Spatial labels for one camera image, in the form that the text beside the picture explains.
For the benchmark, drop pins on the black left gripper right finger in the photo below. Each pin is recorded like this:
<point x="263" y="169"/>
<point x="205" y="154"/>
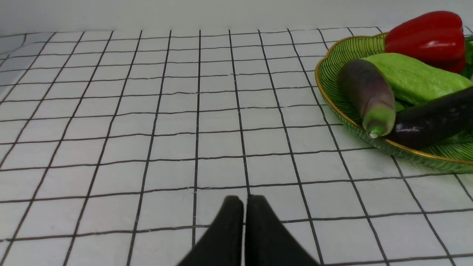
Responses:
<point x="267" y="241"/>

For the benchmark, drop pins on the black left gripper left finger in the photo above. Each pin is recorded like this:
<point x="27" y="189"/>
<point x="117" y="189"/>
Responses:
<point x="221" y="244"/>

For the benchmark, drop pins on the red bell pepper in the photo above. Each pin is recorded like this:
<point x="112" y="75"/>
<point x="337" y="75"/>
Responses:
<point x="435" y="38"/>

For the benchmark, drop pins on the short purple-green eggplant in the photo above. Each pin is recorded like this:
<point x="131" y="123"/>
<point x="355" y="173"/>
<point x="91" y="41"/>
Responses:
<point x="366" y="88"/>

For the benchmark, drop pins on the long dark purple eggplant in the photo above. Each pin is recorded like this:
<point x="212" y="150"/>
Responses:
<point x="439" y="119"/>

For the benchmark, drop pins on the green leaf-pattern plate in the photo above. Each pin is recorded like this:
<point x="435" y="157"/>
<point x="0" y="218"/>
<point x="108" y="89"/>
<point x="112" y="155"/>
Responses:
<point x="448" y="157"/>

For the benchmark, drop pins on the green chayote squash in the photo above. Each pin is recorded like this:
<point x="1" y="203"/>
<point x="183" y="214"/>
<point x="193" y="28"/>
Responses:
<point x="415" y="82"/>

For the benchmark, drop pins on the green leafy vegetable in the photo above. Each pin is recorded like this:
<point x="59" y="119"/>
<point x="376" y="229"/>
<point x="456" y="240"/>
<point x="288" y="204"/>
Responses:
<point x="468" y="69"/>

